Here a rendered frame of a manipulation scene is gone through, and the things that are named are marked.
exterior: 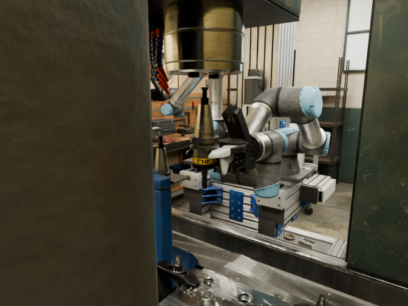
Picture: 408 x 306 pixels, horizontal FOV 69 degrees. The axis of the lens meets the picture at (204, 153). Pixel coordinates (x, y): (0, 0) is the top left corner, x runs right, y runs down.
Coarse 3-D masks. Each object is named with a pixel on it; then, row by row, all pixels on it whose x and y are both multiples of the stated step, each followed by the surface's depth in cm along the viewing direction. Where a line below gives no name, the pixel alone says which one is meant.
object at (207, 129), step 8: (200, 104) 62; (208, 104) 62; (200, 112) 62; (208, 112) 62; (200, 120) 62; (208, 120) 62; (200, 128) 62; (208, 128) 62; (200, 136) 62; (208, 136) 62
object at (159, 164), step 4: (164, 148) 85; (156, 152) 85; (160, 152) 84; (164, 152) 85; (156, 156) 85; (160, 156) 84; (164, 156) 85; (156, 160) 85; (160, 160) 85; (164, 160) 85; (156, 164) 85; (160, 164) 85; (164, 164) 85; (168, 164) 87; (156, 168) 85; (160, 168) 85; (164, 168) 85; (168, 168) 86; (160, 172) 85
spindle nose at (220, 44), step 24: (192, 0) 51; (216, 0) 51; (168, 24) 55; (192, 24) 52; (216, 24) 52; (240, 24) 55; (168, 48) 56; (192, 48) 53; (216, 48) 53; (240, 48) 56; (168, 72) 58; (192, 72) 56; (216, 72) 56; (240, 72) 59
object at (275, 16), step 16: (160, 0) 52; (176, 0) 52; (240, 0) 52; (256, 0) 52; (272, 0) 55; (288, 0) 60; (160, 16) 63; (256, 16) 63; (272, 16) 63; (288, 16) 63
